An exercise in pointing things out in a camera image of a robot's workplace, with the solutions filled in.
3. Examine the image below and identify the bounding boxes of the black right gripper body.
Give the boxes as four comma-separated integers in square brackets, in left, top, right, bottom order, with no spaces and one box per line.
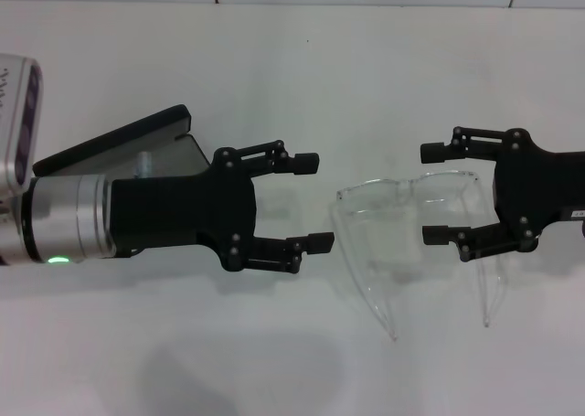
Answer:
[493,126,585,253]

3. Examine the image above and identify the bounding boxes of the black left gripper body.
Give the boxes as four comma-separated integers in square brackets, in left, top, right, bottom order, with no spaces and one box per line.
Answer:
[109,145,261,272]

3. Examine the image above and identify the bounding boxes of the clear white glasses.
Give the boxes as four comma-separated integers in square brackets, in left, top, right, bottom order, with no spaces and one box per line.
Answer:
[335,169,509,343]

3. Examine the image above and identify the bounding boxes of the black glasses case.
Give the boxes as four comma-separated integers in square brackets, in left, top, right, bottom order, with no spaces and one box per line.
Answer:
[32,104,214,180]

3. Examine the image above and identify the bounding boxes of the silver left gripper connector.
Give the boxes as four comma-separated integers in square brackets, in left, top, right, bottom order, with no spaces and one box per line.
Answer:
[135,150,154,179]

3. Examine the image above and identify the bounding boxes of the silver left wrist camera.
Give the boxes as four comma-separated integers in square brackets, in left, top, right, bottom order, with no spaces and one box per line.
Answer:
[0,52,45,194]

